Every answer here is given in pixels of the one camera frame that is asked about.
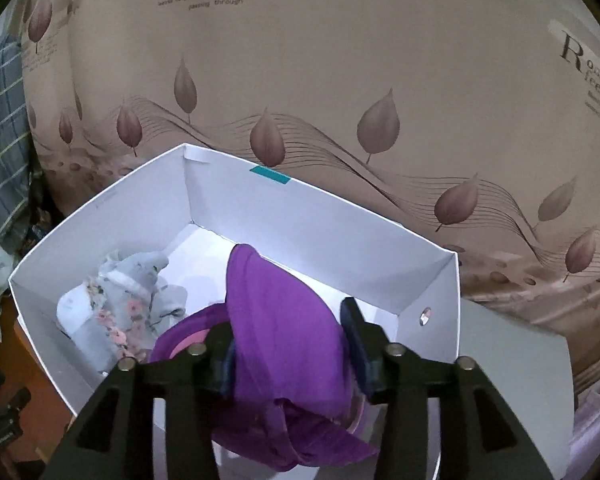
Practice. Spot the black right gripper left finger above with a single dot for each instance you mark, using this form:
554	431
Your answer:
113	435

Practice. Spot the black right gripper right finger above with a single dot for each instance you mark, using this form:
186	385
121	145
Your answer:
480	437

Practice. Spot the light blue knitted underwear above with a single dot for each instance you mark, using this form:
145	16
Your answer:
121	310

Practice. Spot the purple padded bra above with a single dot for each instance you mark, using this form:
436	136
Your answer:
293	383

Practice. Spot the white XINCCI shoe box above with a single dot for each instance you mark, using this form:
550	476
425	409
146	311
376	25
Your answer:
195	205

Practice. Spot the grey plaid cloth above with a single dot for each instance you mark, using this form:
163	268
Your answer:
15	137

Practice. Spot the beige leaf-print bed sheet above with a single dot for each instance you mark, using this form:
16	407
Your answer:
475	123

